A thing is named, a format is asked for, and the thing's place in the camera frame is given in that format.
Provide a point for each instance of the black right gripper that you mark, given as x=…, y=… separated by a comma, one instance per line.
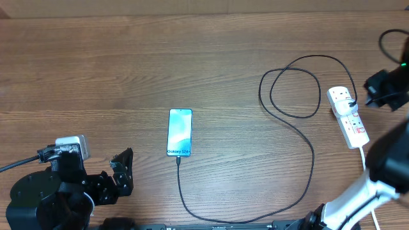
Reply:
x=373, y=93

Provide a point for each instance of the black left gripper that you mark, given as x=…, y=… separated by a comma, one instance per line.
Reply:
x=109, y=192

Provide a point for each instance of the Samsung Galaxy smartphone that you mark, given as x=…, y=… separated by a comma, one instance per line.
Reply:
x=179, y=133

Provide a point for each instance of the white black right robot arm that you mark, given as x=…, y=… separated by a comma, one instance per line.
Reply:
x=385, y=176

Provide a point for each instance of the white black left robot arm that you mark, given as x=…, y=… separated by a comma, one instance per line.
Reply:
x=64, y=195

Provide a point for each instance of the white USB charger plug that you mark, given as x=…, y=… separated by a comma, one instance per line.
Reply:
x=344, y=107

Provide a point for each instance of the white power strip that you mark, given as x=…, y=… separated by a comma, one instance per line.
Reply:
x=351, y=126

